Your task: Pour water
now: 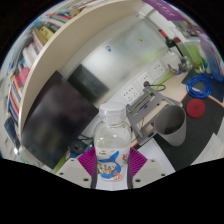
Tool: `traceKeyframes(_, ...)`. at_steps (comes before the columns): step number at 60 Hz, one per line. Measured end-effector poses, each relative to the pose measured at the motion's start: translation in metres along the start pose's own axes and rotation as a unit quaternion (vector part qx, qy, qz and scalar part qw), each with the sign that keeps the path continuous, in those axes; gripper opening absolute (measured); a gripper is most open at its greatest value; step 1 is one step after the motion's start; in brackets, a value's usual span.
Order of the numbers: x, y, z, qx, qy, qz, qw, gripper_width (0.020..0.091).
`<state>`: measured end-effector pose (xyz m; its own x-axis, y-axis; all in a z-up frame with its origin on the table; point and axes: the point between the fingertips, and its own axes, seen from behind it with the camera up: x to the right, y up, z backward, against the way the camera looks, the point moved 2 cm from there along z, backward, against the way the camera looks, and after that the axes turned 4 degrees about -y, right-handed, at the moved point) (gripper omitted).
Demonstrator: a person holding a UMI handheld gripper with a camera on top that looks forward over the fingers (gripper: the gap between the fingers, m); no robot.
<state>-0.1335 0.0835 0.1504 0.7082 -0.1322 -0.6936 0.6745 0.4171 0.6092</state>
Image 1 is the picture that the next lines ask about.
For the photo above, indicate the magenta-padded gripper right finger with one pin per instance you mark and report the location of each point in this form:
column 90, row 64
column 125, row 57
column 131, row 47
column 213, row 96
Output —
column 136, row 163

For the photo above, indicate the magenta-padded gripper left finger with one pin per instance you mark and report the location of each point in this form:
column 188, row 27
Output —
column 87, row 163

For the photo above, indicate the clear white-capped drink bottle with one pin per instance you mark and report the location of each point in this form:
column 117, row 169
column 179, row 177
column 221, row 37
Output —
column 112, row 140

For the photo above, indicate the large white paper sheet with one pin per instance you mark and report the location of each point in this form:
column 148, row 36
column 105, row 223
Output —
column 156, row 153

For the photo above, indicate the grey metal laptop stand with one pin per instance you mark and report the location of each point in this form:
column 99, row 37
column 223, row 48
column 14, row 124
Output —
column 140, row 123

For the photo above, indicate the grey cup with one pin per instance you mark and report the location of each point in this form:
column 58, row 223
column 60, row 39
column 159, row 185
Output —
column 173, row 133

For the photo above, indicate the black computer monitor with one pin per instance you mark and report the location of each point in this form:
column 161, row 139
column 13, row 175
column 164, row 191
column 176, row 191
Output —
column 56, row 120

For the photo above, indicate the black desk mat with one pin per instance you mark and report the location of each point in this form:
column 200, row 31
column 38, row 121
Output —
column 200, row 133

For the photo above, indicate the small white paper sheet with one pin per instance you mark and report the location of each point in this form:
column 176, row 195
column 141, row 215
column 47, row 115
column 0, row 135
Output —
column 210, row 155

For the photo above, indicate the dark wine bottle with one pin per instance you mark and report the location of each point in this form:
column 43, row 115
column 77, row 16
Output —
column 170, row 41

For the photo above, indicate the white wall socket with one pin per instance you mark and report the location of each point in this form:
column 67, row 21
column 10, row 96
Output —
column 157, row 68
column 130, row 93
column 144, row 79

